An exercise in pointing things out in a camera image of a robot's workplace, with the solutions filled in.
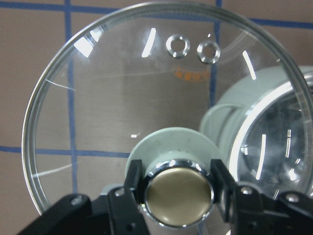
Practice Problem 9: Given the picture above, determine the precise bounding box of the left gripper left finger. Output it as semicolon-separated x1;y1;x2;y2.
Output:
20;160;149;235

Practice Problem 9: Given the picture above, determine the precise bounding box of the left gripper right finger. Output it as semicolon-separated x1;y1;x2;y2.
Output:
210;159;313;235

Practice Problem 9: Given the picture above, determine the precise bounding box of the glass pot lid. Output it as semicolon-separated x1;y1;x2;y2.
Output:
22;2;313;234

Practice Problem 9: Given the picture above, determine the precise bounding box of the white electric cooking pot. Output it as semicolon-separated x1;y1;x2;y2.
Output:
200;67;313;198

